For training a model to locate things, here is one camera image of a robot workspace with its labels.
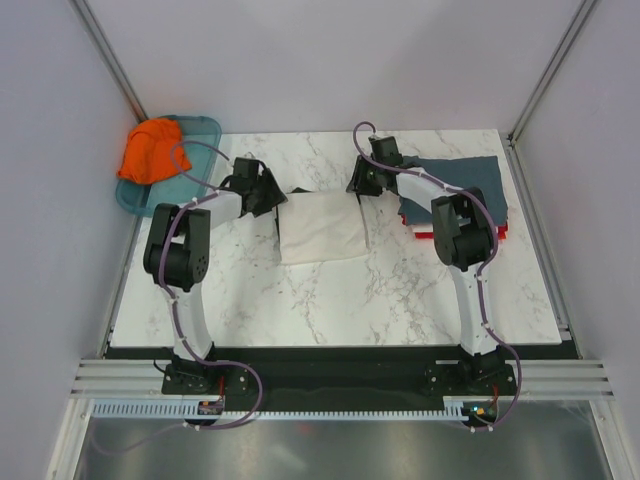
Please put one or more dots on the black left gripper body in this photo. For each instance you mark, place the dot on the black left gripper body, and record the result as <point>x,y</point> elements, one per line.
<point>268,194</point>

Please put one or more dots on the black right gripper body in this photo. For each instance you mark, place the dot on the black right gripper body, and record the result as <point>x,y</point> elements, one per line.
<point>366,181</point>

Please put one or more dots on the white and green t shirt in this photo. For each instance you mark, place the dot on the white and green t shirt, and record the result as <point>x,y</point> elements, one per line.
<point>319,227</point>

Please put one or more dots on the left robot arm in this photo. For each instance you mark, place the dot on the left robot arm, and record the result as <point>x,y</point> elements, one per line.
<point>177,252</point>

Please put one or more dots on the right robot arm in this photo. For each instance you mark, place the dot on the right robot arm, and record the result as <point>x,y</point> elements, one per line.
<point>465,239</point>

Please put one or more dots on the folded white t shirt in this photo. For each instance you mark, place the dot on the folded white t shirt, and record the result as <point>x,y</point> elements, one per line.
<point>422,228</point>

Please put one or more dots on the teal plastic bin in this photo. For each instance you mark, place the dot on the teal plastic bin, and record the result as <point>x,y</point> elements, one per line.
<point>201,136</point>

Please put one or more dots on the folded grey-blue t shirt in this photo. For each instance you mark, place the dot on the folded grey-blue t shirt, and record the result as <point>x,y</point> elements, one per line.
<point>481,172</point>

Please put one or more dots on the orange crumpled t shirt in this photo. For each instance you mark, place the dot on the orange crumpled t shirt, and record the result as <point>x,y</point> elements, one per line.
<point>150,156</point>

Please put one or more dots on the folded red t shirt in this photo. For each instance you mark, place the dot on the folded red t shirt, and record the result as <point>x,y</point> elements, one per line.
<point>501,230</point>

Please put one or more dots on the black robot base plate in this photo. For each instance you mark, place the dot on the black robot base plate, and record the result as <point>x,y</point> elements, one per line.
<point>360,377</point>

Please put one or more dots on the left aluminium frame post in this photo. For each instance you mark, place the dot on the left aluminium frame post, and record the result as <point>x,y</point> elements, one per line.
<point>90,23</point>

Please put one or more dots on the aluminium frame post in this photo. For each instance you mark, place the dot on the aluminium frame post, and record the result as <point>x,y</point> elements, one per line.
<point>571,34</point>
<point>90,23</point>

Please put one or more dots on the white slotted cable duct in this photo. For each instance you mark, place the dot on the white slotted cable duct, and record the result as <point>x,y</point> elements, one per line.
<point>201,410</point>

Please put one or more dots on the right aluminium frame post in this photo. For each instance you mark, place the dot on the right aluminium frame post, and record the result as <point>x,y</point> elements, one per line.
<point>571,34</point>

